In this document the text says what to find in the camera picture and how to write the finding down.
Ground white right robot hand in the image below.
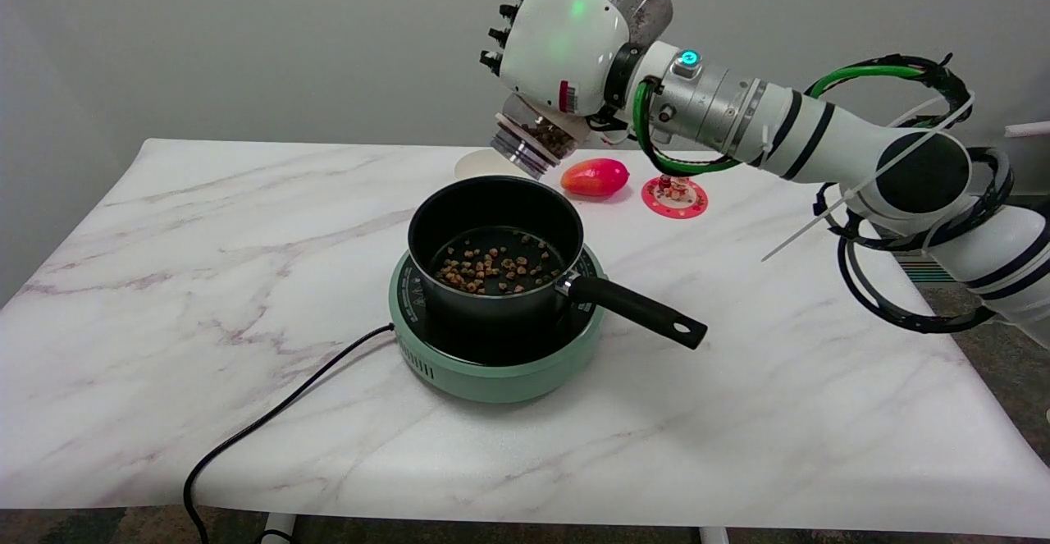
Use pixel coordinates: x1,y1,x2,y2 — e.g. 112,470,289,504
479,0,645,118

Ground brown nuts in pot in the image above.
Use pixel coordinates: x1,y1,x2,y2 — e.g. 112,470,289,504
435,231,564,295

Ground red mango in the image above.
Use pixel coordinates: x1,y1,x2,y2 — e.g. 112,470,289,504
561,158,631,198

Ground cream round lid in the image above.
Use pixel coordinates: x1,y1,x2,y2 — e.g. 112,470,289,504
454,149,528,182

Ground green induction cooker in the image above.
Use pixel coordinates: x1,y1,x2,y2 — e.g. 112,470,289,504
388,242,608,404

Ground green robot cable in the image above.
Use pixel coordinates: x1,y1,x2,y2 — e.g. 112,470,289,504
632,64,928,177

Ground black soup pot with handle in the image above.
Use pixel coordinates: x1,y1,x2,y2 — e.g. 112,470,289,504
407,176,708,351

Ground white cable tie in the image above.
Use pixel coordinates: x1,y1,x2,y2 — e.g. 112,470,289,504
760,94,977,263

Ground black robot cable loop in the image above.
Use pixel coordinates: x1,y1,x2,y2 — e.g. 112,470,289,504
806,53,1015,334

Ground black power cord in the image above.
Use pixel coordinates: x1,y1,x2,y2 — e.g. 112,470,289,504
182,323,396,544

